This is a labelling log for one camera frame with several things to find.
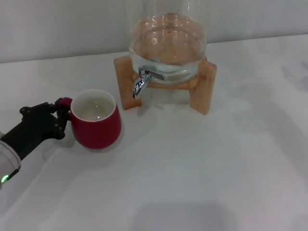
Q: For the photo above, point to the chrome faucet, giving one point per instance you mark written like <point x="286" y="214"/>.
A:
<point x="140" y="83"/>

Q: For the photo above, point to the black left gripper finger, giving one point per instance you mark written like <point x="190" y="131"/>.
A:
<point x="63" y="122"/>
<point x="56" y="104"/>

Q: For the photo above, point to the glass water dispenser jar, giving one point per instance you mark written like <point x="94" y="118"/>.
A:
<point x="168" y="38"/>

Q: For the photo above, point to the red ceramic cup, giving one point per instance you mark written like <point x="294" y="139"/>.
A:
<point x="101" y="130"/>

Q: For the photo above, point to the wooden dispenser stand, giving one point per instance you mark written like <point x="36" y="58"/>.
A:
<point x="203" y="91"/>

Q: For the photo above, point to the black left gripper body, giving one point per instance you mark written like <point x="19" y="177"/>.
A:
<point x="33" y="127"/>

